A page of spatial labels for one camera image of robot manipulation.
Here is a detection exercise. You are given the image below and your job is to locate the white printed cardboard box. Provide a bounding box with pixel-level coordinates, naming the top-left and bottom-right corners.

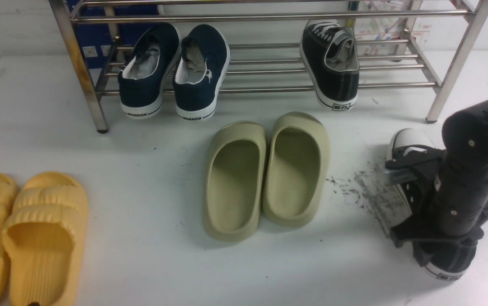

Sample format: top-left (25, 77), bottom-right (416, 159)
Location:
top-left (347, 0), bottom-right (432, 56)

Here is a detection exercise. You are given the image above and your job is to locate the navy slip-on shoe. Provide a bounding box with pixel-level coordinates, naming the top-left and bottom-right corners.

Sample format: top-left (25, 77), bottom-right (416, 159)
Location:
top-left (172, 24), bottom-right (231, 122)
top-left (117, 23), bottom-right (181, 119)

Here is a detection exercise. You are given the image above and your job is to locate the blue cardboard box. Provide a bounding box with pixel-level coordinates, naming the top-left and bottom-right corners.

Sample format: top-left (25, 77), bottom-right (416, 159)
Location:
top-left (75, 5), bottom-right (164, 68)

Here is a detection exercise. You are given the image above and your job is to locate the olive green slipper left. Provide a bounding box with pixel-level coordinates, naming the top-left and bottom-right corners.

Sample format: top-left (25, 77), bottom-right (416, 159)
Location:
top-left (203, 121), bottom-right (268, 242)

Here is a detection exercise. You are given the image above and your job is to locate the navy slip-on shoe left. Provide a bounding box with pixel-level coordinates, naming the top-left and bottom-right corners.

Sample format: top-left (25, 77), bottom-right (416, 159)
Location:
top-left (117, 23), bottom-right (181, 119)

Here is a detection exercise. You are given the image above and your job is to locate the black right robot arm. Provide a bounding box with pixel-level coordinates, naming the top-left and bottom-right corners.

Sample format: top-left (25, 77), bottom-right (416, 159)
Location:
top-left (385, 100), bottom-right (488, 277)

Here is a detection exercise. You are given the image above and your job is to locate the silver metal shoe rack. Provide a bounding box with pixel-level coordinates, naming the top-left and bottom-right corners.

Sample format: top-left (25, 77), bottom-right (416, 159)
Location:
top-left (48, 0), bottom-right (488, 134)

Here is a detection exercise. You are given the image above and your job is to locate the black canvas sneaker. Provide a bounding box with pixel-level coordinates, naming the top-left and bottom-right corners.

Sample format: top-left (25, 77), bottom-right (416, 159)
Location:
top-left (386, 128), bottom-right (477, 281)
top-left (299, 20), bottom-right (360, 112)

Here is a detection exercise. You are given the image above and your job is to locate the yellow ribbed slipper right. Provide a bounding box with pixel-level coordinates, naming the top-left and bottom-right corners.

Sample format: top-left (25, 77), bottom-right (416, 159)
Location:
top-left (2, 172), bottom-right (89, 306)

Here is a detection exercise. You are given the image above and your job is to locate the olive green slipper right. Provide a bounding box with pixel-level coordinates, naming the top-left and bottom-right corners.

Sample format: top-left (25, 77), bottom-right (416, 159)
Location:
top-left (262, 112), bottom-right (331, 228)

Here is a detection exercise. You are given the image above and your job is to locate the olive green slipper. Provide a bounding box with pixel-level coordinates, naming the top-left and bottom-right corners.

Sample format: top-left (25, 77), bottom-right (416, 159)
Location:
top-left (262, 112), bottom-right (331, 228)
top-left (203, 121), bottom-right (268, 242)

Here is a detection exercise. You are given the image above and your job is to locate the navy slip-on shoe right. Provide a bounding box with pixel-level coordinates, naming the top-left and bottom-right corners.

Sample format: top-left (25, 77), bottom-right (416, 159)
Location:
top-left (172, 24), bottom-right (231, 122)

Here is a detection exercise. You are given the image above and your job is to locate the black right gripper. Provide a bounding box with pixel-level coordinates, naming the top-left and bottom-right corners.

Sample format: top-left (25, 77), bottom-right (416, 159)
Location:
top-left (385, 148), bottom-right (488, 266)

